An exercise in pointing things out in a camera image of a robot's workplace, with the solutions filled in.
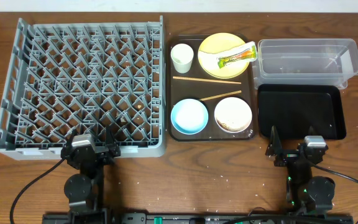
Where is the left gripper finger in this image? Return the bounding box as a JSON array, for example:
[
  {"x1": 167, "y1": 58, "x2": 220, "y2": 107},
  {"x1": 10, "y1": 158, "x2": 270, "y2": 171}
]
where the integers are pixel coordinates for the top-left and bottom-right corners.
[
  {"x1": 66, "y1": 129, "x2": 76, "y2": 147},
  {"x1": 105, "y1": 125, "x2": 121, "y2": 157}
]

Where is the pink bowl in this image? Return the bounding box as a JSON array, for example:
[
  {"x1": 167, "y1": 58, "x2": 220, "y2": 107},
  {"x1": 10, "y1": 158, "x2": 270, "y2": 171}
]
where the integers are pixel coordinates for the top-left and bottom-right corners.
[{"x1": 214, "y1": 97, "x2": 252, "y2": 133}]

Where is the light blue bowl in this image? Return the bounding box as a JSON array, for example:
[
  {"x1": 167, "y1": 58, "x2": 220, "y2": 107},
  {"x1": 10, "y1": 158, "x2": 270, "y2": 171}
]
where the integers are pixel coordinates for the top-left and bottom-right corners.
[{"x1": 170, "y1": 98, "x2": 209, "y2": 135}]

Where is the green orange snack wrapper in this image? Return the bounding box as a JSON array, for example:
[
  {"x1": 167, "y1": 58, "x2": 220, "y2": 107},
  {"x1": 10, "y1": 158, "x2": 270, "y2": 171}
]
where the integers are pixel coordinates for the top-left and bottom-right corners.
[{"x1": 217, "y1": 42, "x2": 257, "y2": 68}]

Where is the white paper cup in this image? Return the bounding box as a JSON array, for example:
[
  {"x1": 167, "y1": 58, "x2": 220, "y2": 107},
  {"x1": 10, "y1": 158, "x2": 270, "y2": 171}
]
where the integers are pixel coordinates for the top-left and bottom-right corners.
[{"x1": 170, "y1": 44, "x2": 194, "y2": 73}]

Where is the yellow plate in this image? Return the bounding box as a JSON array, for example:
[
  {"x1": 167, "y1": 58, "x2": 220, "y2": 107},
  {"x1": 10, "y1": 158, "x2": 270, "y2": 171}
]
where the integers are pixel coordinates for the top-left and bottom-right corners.
[{"x1": 198, "y1": 33, "x2": 257, "y2": 79}]

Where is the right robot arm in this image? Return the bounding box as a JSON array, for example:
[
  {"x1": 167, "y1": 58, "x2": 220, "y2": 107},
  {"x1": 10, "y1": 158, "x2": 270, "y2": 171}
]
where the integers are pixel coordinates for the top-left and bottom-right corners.
[{"x1": 265, "y1": 126, "x2": 335, "y2": 215}]

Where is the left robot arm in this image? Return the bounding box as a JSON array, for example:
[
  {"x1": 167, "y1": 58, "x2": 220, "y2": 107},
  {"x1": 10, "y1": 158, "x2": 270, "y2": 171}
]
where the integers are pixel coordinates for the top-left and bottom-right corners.
[{"x1": 61, "y1": 126, "x2": 121, "y2": 213}]

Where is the black rectangular tray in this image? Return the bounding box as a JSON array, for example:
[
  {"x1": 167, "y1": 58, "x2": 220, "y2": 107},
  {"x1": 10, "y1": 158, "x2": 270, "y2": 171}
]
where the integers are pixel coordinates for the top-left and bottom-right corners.
[{"x1": 257, "y1": 84, "x2": 347, "y2": 140}]

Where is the grey dish rack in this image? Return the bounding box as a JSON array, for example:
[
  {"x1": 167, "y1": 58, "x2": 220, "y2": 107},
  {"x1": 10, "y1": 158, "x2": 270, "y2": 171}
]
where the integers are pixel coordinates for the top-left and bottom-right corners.
[{"x1": 0, "y1": 19, "x2": 166, "y2": 160}]

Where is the lower wooden chopstick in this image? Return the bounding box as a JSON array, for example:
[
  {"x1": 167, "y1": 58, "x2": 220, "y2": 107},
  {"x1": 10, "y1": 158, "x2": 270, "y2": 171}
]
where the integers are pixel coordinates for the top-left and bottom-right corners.
[{"x1": 199, "y1": 90, "x2": 242, "y2": 101}]

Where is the wooden chopstick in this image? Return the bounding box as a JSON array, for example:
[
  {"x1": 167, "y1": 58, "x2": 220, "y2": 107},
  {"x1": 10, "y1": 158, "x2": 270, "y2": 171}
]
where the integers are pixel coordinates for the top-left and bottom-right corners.
[
  {"x1": 199, "y1": 90, "x2": 242, "y2": 101},
  {"x1": 173, "y1": 76, "x2": 242, "y2": 85}
]

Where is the clear plastic bin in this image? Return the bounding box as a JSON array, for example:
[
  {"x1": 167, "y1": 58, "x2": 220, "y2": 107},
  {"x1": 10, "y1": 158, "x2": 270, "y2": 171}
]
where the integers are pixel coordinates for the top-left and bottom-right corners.
[{"x1": 252, "y1": 39, "x2": 358, "y2": 89}]

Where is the dark brown serving tray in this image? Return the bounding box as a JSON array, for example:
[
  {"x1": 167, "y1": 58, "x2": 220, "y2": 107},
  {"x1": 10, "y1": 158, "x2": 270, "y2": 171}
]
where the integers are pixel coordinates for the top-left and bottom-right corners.
[{"x1": 165, "y1": 34, "x2": 257, "y2": 142}]

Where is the upper wooden chopstick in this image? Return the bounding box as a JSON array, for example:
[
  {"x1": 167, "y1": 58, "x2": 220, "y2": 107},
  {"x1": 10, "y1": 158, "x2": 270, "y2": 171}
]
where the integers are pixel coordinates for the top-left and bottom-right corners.
[{"x1": 173, "y1": 76, "x2": 242, "y2": 85}]

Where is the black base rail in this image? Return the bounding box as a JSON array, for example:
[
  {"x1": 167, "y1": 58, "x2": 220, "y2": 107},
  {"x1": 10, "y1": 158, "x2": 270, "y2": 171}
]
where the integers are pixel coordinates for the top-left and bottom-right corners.
[{"x1": 42, "y1": 212, "x2": 354, "y2": 224}]

